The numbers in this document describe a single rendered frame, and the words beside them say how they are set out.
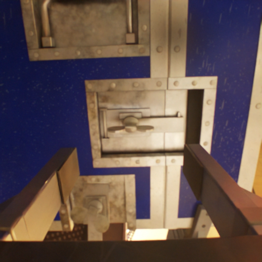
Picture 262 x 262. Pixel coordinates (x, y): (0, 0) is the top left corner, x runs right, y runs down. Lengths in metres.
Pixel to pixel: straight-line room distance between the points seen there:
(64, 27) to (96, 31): 0.04
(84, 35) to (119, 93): 0.09
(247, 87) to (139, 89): 0.14
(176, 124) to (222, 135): 0.07
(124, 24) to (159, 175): 0.21
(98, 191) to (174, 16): 0.27
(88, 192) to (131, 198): 0.07
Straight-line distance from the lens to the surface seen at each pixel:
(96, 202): 0.32
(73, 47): 0.26
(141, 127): 0.25
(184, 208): 0.34
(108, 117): 0.28
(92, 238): 0.34
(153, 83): 0.25
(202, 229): 0.36
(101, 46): 0.26
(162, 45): 0.26
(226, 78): 0.28
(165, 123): 0.27
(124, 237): 1.32
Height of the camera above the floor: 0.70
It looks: 17 degrees up
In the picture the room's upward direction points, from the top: 178 degrees clockwise
